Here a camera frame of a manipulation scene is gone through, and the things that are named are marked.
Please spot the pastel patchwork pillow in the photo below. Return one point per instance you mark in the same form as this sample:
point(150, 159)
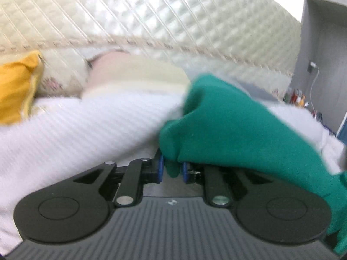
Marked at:
point(135, 73)

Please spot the row of cosmetic bottles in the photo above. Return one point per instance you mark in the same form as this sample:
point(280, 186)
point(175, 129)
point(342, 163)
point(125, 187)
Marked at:
point(295, 97)

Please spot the yellow pillow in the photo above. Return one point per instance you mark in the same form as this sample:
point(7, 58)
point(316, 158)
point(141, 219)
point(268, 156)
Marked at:
point(16, 86)

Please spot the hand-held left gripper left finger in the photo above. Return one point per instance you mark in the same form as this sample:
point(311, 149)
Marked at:
point(160, 168)

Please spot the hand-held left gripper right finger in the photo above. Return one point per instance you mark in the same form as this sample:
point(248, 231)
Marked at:
point(185, 174)

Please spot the grey wall cabinet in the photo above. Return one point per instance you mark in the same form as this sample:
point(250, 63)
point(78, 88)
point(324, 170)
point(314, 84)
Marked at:
point(325, 46)

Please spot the grey duvet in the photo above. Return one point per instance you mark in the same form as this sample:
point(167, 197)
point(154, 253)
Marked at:
point(81, 135)

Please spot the cream quilted headboard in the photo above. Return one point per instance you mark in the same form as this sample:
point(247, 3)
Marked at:
point(135, 10)

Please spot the white wall charger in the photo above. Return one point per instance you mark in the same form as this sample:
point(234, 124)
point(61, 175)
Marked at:
point(312, 66)

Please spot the green sweatshirt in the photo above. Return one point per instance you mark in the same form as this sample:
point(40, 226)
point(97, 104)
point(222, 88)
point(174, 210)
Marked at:
point(230, 127)

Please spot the floral cream pillow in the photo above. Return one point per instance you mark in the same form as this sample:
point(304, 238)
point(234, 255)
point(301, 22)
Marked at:
point(62, 78)

